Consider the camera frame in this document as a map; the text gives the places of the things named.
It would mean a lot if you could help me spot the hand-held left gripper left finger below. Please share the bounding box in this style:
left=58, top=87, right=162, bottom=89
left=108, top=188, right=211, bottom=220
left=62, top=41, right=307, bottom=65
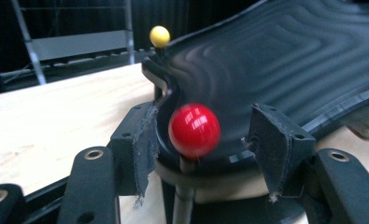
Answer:
left=57, top=102, right=160, bottom=224

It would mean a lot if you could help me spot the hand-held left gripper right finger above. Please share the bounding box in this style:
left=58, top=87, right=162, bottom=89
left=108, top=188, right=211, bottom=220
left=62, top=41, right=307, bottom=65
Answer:
left=247, top=104, right=369, bottom=224

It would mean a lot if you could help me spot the red ball knob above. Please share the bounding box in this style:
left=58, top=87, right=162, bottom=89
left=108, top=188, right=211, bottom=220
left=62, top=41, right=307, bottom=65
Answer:
left=167, top=103, right=222, bottom=161

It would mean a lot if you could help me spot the black wavy tray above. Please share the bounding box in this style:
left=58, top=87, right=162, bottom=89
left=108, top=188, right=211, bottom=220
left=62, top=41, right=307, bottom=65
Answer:
left=140, top=0, right=369, bottom=224

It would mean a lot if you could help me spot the yellow ball knob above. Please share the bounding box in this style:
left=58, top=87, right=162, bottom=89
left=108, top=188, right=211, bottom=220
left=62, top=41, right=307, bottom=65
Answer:
left=149, top=25, right=171, bottom=49

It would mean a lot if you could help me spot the white metal stand frame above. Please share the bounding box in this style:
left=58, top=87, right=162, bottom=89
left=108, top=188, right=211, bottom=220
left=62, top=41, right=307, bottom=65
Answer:
left=9, top=0, right=136, bottom=86

